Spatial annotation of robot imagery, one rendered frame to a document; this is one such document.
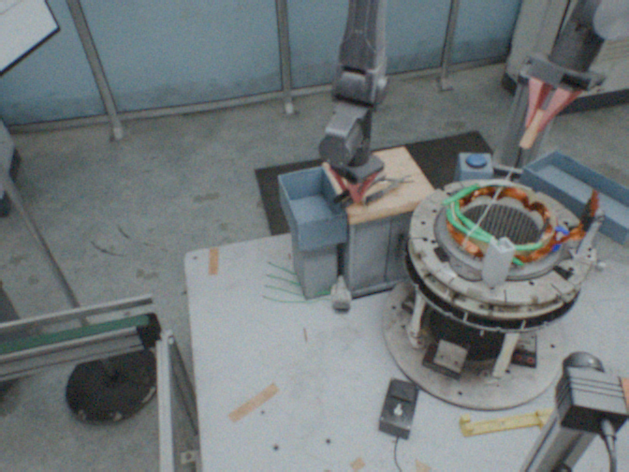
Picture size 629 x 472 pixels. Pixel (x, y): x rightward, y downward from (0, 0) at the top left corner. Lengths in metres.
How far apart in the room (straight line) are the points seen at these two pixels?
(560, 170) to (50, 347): 1.24
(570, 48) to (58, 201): 2.61
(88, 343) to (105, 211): 1.57
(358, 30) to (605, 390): 0.57
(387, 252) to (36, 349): 0.83
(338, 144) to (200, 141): 2.42
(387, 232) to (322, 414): 0.41
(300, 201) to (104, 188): 1.92
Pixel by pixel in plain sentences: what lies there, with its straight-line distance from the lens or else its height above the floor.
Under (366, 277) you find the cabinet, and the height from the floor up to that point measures 0.84.
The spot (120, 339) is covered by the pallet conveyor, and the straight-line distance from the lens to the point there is 1.42.
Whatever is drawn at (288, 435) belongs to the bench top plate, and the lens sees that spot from 1.16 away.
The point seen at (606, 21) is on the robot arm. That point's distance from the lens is 0.82.
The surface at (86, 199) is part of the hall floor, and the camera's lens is 3.04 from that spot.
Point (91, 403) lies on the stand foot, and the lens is 2.23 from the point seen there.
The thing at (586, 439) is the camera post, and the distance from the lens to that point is 0.59.
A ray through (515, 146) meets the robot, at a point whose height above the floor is 0.99.
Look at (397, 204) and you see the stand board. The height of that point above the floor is 1.06.
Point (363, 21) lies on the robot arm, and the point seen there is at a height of 1.49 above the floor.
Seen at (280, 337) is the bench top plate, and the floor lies 0.78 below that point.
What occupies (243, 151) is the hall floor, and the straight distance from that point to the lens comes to 3.13.
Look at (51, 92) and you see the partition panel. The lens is 3.35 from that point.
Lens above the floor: 1.83
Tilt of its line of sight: 45 degrees down
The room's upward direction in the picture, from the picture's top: 2 degrees counter-clockwise
